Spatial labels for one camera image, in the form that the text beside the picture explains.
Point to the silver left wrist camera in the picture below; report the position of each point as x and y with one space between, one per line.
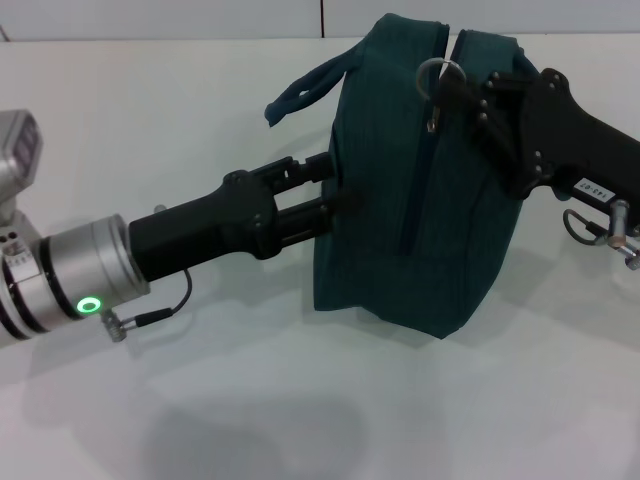
17 155

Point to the dark teal lunch bag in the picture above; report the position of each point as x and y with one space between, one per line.
415 200

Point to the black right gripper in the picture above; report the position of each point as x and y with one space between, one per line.
565 145

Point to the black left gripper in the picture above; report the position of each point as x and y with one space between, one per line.
210 230

